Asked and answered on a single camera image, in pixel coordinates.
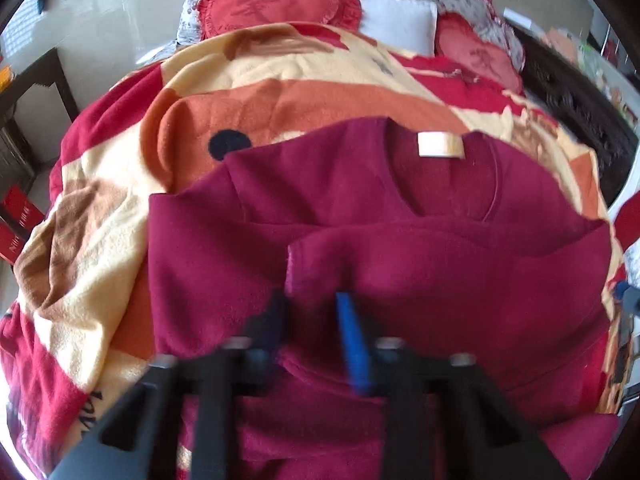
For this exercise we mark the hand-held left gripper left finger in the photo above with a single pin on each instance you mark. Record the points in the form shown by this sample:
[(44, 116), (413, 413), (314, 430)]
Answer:
[(275, 321)]

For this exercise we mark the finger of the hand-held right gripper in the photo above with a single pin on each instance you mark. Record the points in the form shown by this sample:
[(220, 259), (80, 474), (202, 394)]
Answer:
[(625, 305)]

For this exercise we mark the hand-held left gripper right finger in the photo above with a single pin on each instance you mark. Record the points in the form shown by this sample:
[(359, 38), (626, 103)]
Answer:
[(351, 340)]

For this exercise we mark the maroon fleece shirt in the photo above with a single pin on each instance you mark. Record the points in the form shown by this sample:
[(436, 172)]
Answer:
[(400, 260)]

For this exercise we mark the red cloth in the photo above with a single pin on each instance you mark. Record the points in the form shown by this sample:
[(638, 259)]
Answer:
[(629, 225)]

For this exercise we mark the red orange printed blanket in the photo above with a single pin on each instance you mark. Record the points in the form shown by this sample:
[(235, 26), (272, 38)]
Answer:
[(125, 260)]

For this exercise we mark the red box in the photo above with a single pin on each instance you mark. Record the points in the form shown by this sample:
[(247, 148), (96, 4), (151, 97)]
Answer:
[(25, 207)]

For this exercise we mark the red gift boxes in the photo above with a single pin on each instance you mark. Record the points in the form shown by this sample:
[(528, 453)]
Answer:
[(9, 244)]

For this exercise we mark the red heart pillow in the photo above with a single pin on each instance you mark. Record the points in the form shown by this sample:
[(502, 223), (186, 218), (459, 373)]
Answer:
[(270, 7), (475, 52)]

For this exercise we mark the white pillow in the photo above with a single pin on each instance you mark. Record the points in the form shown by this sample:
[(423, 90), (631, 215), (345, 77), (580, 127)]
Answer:
[(400, 22)]

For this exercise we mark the dark wooden side table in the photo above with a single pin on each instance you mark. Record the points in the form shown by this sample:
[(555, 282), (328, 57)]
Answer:
[(45, 75)]

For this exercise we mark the yellow plastic basket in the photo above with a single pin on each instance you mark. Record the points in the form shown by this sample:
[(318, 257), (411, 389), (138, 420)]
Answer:
[(4, 76)]

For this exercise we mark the dark carved wooden bed frame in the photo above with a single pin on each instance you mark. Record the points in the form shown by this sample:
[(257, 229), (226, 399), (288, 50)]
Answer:
[(575, 105)]

